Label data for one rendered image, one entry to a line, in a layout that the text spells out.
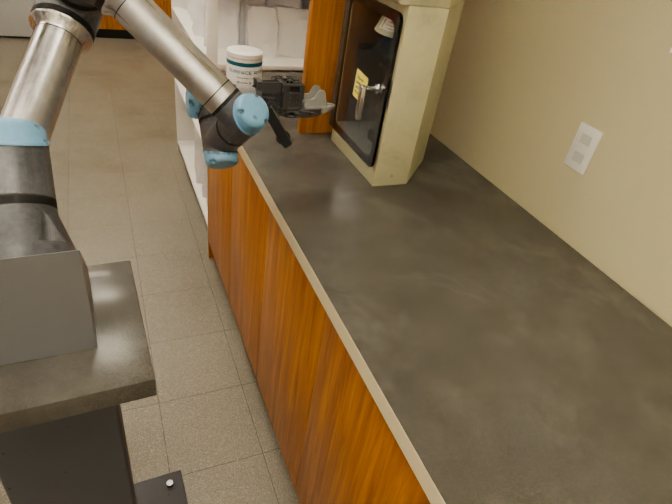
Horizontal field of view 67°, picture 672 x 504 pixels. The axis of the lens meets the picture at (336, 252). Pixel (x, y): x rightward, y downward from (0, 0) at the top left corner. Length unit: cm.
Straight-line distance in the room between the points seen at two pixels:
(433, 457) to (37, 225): 67
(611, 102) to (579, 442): 80
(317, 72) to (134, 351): 106
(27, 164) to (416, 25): 88
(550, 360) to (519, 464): 26
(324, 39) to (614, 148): 85
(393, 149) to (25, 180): 90
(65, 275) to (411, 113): 93
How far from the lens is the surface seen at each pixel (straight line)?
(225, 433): 193
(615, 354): 115
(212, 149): 117
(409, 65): 134
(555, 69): 152
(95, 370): 89
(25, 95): 110
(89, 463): 111
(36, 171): 89
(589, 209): 144
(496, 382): 96
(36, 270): 82
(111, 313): 98
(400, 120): 139
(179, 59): 108
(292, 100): 127
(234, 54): 195
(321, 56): 164
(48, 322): 88
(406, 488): 96
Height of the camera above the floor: 160
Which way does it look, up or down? 35 degrees down
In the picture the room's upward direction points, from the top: 10 degrees clockwise
